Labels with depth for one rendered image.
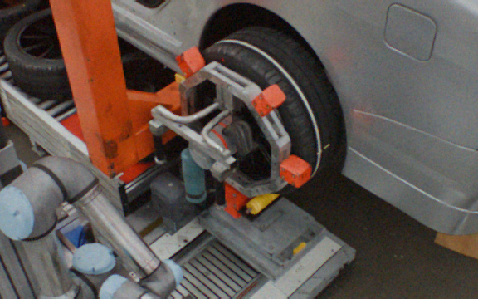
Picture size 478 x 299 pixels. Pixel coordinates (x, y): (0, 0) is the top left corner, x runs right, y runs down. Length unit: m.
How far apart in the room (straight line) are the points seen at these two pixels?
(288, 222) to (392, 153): 0.89
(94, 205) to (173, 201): 1.28
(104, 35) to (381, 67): 1.01
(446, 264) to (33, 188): 2.21
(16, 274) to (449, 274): 2.03
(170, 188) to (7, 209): 1.48
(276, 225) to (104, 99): 1.00
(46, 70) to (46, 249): 2.05
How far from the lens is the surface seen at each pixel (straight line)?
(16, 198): 1.53
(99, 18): 2.40
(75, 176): 1.59
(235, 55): 2.34
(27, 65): 3.65
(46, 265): 1.70
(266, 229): 2.96
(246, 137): 2.22
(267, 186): 2.46
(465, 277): 3.23
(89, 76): 2.47
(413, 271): 3.19
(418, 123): 2.11
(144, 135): 2.83
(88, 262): 1.89
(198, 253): 3.10
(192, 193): 2.70
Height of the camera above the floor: 2.52
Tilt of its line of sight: 44 degrees down
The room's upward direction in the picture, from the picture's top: 2 degrees counter-clockwise
